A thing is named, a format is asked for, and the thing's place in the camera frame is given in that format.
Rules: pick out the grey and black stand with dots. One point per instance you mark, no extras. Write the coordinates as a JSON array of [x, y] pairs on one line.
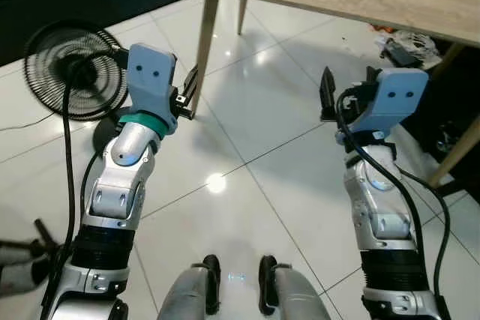
[[19, 267]]

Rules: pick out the crumpled plastic bag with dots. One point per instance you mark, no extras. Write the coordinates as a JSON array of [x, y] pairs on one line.
[[409, 46]]

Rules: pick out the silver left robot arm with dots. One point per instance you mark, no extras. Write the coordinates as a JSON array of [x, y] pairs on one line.
[[112, 200]]

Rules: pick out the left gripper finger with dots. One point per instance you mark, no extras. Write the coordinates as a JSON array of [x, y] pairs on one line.
[[190, 84]]

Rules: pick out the grey robot right leg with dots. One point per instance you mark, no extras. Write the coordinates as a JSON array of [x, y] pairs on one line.
[[289, 294]]

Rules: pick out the pale blue right wrist camera mount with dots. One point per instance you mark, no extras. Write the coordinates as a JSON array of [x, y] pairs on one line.
[[394, 99]]

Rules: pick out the grey robot left leg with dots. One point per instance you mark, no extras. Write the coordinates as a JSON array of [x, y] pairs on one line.
[[187, 297]]

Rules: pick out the pale blue left wrist camera mount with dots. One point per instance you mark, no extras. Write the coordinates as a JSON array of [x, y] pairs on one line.
[[150, 80]]

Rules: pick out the pale blue wrist camera mount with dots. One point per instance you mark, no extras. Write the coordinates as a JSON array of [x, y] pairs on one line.
[[150, 80], [394, 99]]

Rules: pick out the grey robot leg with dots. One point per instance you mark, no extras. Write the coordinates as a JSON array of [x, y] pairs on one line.
[[289, 294], [187, 297]]

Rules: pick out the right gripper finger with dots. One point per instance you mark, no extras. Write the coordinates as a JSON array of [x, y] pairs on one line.
[[328, 91], [373, 75]]

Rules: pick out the black floor fan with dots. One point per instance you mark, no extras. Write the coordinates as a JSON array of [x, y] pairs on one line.
[[49, 58]]

